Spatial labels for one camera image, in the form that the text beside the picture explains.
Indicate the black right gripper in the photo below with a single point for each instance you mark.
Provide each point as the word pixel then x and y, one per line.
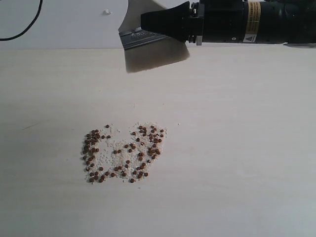
pixel 211 21

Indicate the white paint brush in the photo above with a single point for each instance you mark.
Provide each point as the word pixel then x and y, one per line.
pixel 145 50

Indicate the brown and white grain pile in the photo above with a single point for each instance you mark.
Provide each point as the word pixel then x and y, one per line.
pixel 108 153

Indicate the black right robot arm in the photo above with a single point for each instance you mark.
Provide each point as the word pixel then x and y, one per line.
pixel 291 22

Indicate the small white wall fixture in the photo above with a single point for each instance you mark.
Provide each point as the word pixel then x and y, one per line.
pixel 107 12

